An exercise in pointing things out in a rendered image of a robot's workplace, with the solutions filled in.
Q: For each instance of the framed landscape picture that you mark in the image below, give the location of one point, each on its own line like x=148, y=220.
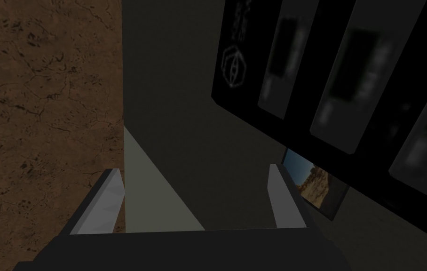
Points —
x=313, y=184

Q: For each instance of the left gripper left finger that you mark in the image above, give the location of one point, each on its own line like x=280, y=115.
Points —
x=102, y=205

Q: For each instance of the black cabinet with glass panels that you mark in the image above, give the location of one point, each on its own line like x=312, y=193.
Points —
x=334, y=86

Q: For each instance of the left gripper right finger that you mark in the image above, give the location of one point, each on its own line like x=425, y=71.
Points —
x=287, y=205

